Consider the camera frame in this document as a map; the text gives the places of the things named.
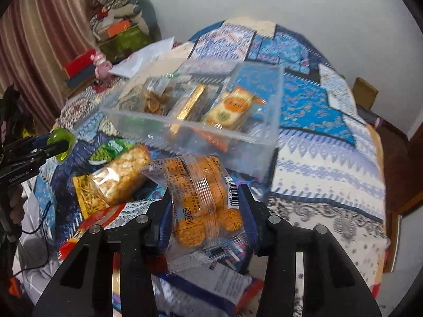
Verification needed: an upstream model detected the pink plush toy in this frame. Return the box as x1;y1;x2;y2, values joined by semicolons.
92;53;113;80

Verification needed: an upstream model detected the green snack packet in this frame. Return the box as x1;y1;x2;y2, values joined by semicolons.
89;139;134;165

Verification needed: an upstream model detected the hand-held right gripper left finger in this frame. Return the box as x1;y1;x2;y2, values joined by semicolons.
32;199;172;317

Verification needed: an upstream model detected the white plastic bag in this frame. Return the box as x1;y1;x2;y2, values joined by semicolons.
109;37;175;80

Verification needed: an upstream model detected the black cable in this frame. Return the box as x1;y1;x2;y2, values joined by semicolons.
13;201;62;276

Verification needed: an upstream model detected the orange and green biscuit packet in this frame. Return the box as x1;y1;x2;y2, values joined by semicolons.
201;86;266;131

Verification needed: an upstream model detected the striped brown curtain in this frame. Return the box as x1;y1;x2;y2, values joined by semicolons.
0;0;101;133

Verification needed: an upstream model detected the clear bag of brown crisps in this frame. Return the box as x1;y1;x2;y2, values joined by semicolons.
139;77;181;116

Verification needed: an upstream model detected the pile of clothes and boxes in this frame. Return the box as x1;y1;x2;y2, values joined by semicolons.
89;0;162;65

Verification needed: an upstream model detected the person's left hand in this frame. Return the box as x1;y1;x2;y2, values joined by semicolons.
9;185;24;218

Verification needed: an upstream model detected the gold wrapped snack bar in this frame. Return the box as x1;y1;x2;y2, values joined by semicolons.
168;84;207;133

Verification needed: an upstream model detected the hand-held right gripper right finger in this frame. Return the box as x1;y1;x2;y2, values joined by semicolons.
238;184;383;317

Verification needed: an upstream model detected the clear packet of orange crackers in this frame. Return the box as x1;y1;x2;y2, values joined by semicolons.
139;155;252;276

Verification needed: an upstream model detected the red and white snack packet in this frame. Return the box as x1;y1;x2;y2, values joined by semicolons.
58;199;166;311

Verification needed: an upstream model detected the clear bag of round crackers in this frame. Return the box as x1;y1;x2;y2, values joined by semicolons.
72;144;152;220

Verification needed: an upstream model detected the patchwork printed blanket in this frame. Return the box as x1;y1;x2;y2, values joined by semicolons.
20;17;390;316

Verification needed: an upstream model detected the blue and white snack packet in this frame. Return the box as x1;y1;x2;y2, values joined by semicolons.
150;261;264;315

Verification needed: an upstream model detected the green jelly cup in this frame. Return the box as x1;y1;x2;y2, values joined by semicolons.
47;128;77;166

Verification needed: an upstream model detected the clear plastic storage box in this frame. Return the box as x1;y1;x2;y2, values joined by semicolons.
101;60;285;185

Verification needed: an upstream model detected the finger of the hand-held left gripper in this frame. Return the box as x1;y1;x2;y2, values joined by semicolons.
20;135;71;166

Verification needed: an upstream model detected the red box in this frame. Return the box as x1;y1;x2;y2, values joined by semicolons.
63;49;97;77

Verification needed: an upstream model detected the cardboard box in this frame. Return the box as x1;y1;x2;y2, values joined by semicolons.
351;77;379;110

